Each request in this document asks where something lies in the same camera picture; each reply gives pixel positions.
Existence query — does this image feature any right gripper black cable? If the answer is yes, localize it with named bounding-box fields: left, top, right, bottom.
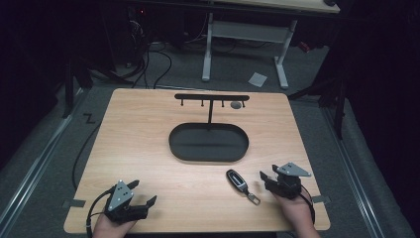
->
left=298, top=183, right=317, bottom=226

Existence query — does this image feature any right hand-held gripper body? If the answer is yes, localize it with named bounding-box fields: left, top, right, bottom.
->
left=263, top=162, right=312, bottom=200

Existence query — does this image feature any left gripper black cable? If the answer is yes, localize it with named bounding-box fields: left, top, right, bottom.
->
left=85, top=188, right=117, bottom=238

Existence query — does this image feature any grey paper sheet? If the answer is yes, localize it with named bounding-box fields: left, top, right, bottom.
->
left=248, top=71, right=268, bottom=89

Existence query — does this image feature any person's right hand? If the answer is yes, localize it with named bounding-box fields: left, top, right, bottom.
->
left=271, top=190, right=317, bottom=232

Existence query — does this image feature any white-legged desk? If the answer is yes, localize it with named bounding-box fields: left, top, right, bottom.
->
left=200, top=0, right=342, bottom=90

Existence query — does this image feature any grey tape strip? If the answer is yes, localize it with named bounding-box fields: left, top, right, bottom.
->
left=61, top=198, right=87, bottom=209
left=311, top=194, right=332, bottom=204

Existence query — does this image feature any black key rack with tray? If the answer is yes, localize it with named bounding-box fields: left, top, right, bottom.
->
left=167, top=93, right=251, bottom=164

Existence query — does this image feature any black metal stand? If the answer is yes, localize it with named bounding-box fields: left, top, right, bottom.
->
left=287, top=73, right=349, bottom=141
left=60, top=54, right=95, bottom=119

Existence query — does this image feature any person's left hand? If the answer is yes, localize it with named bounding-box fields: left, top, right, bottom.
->
left=91, top=212, right=139, bottom=238

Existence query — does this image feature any black cable on floor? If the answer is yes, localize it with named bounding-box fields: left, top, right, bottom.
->
left=71, top=121, right=102, bottom=191

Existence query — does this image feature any metal floor rail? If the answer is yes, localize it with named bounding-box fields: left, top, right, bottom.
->
left=0, top=87, right=85, bottom=230
left=320, top=104, right=386, bottom=238

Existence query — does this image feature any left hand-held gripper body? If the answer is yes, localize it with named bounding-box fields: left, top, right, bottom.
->
left=104, top=179, right=149, bottom=224

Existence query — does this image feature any black car key with clasp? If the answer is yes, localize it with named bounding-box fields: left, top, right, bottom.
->
left=225, top=169, right=262, bottom=206

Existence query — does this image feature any bundle of black floor cables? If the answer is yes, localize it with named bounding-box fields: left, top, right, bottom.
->
left=113, top=19, right=173, bottom=89

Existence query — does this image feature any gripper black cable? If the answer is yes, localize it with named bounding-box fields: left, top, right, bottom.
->
left=298, top=183, right=317, bottom=226
left=85, top=188, right=117, bottom=238

